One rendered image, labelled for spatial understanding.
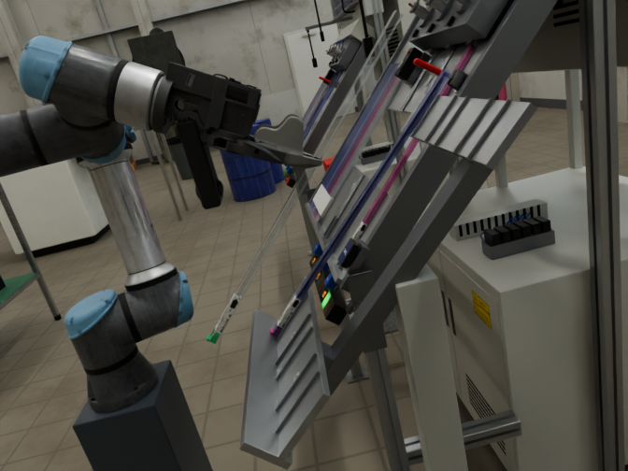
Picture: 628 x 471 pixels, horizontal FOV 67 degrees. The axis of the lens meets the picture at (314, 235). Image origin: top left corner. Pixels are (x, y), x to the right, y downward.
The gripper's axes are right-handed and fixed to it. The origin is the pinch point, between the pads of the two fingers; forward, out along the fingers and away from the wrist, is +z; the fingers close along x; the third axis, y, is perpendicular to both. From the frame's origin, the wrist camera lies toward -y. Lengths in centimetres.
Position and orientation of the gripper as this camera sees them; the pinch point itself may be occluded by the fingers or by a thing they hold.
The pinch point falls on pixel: (310, 164)
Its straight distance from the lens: 63.0
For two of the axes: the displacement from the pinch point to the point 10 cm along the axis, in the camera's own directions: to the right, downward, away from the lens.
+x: -0.8, -3.1, 9.5
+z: 9.5, 2.5, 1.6
